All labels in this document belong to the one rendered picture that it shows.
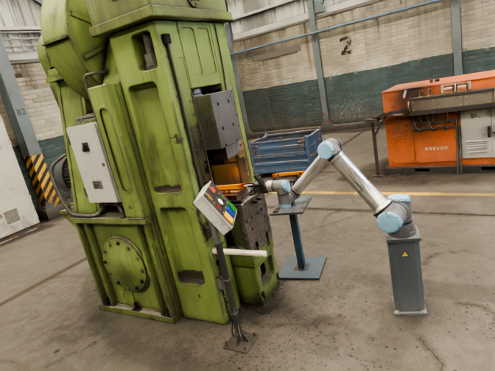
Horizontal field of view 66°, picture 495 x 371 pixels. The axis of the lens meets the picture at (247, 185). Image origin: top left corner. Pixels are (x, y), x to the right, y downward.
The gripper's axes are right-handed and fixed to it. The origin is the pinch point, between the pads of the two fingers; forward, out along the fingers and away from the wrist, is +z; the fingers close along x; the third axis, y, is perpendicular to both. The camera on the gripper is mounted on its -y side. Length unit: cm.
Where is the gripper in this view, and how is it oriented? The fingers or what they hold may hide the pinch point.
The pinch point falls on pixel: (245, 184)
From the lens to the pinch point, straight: 303.7
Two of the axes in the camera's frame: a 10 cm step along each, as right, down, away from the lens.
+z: -8.6, 0.3, 5.1
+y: 1.8, 9.5, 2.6
